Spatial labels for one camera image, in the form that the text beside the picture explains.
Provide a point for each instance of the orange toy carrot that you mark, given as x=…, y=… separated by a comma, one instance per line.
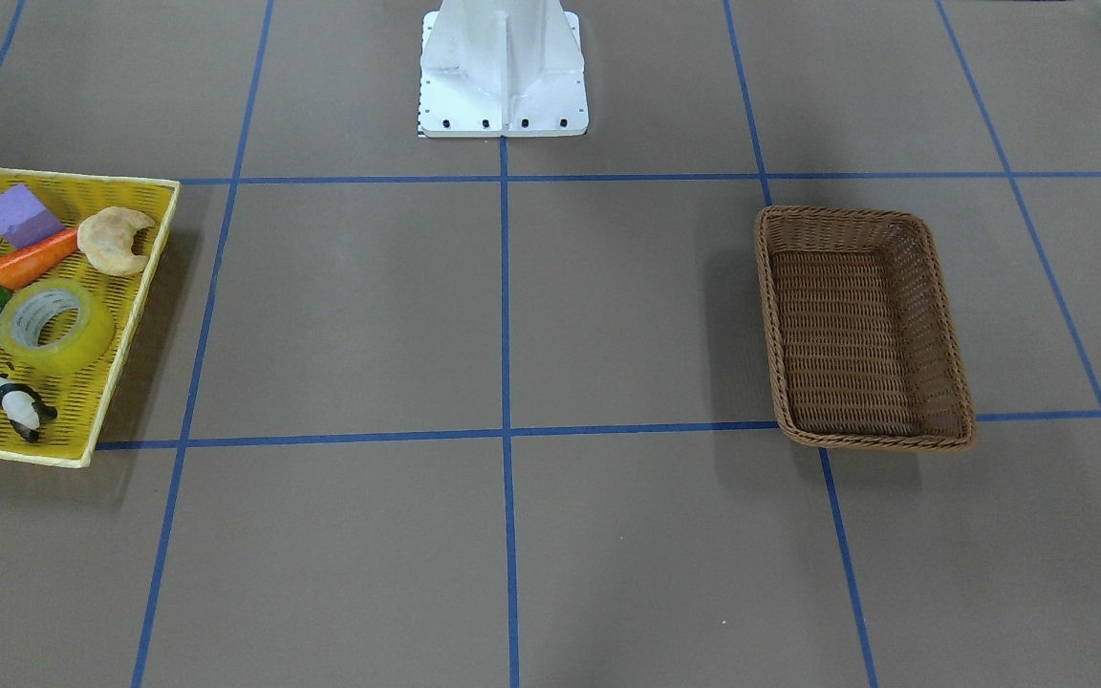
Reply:
x=22, y=267

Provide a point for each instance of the purple sponge block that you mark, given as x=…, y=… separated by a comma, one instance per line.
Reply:
x=24, y=219

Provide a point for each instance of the yellow tape roll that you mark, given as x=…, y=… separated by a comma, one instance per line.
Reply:
x=56, y=326

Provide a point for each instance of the yellow plastic basket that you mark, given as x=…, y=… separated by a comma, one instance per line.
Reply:
x=83, y=398

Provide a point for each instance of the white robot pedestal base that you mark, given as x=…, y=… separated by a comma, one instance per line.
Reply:
x=502, y=69

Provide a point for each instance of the panda figurine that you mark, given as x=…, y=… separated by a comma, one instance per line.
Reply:
x=25, y=410

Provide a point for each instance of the toy croissant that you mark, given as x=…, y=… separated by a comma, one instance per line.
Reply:
x=107, y=239

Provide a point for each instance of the brown wicker basket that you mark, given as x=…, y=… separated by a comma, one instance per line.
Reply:
x=861, y=347

